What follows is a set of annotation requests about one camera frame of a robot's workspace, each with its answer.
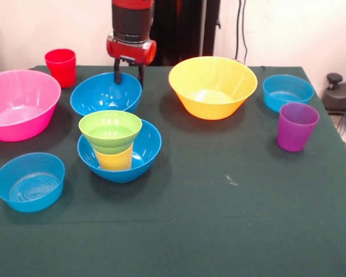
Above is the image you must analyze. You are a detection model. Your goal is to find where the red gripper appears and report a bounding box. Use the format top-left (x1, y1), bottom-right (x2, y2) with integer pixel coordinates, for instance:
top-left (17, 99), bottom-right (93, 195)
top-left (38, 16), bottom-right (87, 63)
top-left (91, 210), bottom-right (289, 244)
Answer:
top-left (106, 32), bottom-right (157, 89)

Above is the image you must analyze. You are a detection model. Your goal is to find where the blue plastic bowl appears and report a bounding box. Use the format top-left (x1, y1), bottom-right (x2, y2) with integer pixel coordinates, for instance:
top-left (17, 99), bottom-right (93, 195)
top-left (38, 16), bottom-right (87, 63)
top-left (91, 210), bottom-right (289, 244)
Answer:
top-left (69, 72), bottom-right (143, 117)
top-left (77, 118), bottom-right (163, 184)

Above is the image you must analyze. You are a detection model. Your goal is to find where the green plastic bowl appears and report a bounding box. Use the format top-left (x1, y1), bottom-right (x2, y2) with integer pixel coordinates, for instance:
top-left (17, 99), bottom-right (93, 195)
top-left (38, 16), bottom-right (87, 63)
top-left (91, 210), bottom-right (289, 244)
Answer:
top-left (78, 110), bottom-right (143, 155)

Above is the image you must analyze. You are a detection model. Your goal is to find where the yellow plastic cup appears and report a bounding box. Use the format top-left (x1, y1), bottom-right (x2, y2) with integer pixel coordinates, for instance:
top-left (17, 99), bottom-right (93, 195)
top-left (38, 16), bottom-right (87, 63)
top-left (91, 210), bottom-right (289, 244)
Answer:
top-left (94, 144), bottom-right (134, 171)

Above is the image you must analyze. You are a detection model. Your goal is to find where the large pink plastic bowl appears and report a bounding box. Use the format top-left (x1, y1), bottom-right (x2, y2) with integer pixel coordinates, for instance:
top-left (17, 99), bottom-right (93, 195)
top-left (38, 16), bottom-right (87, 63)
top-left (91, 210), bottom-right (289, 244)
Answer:
top-left (0, 69), bottom-right (62, 143)

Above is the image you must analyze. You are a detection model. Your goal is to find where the red plastic cup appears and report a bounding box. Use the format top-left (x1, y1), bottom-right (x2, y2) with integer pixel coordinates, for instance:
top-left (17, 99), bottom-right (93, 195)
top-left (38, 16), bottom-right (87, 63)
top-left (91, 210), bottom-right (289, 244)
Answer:
top-left (44, 48), bottom-right (77, 88)

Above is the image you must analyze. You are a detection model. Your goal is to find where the large orange plastic bowl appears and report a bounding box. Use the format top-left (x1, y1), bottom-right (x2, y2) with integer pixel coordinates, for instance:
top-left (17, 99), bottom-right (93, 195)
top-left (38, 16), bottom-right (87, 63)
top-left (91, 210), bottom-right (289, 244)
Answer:
top-left (168, 56), bottom-right (259, 121)

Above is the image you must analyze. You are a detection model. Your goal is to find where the dark green table cloth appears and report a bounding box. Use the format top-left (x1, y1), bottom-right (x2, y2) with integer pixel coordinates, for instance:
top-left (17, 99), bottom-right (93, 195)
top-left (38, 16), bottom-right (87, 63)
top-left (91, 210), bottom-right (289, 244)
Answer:
top-left (0, 65), bottom-right (346, 277)

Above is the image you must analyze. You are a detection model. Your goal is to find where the translucent blue shallow bowl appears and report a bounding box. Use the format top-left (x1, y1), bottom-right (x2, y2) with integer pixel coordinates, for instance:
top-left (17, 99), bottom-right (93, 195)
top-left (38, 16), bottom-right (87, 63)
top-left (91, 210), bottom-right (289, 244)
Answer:
top-left (0, 152), bottom-right (66, 214)
top-left (262, 74), bottom-right (315, 114)

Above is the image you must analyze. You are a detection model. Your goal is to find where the purple plastic cup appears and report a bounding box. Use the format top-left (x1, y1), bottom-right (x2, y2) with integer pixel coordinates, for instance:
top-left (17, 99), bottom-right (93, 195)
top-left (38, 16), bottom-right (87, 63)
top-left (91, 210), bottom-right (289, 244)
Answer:
top-left (277, 102), bottom-right (321, 153)

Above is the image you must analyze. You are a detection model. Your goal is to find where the dark grey clamp device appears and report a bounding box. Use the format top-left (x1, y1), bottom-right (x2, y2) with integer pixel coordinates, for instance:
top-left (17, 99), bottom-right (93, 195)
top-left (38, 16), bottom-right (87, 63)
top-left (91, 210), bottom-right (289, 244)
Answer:
top-left (322, 73), bottom-right (346, 116)

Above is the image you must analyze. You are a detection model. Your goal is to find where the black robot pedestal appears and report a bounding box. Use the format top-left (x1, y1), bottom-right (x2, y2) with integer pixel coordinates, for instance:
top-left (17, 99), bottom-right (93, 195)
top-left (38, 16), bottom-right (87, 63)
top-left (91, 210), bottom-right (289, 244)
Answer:
top-left (149, 0), bottom-right (221, 67)

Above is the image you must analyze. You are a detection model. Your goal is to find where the black wall cable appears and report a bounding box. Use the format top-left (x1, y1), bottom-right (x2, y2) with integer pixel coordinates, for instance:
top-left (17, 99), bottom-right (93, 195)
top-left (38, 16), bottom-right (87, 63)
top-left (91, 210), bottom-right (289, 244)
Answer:
top-left (235, 0), bottom-right (248, 63)

